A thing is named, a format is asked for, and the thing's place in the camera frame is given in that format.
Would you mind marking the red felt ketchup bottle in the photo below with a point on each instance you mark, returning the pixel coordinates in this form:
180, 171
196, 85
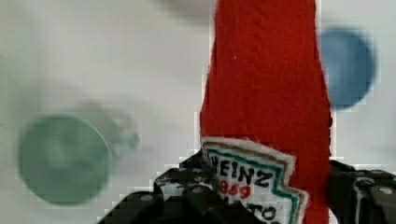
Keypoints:
266, 121

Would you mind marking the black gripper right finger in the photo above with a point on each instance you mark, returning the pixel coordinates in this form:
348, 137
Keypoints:
361, 196

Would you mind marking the green round bowl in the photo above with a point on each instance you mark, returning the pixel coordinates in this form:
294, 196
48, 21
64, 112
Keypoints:
63, 160

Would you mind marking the blue round bowl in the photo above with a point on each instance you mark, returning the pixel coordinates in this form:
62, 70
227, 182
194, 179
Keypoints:
349, 63

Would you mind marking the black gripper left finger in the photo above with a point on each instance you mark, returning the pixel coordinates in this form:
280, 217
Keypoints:
183, 195

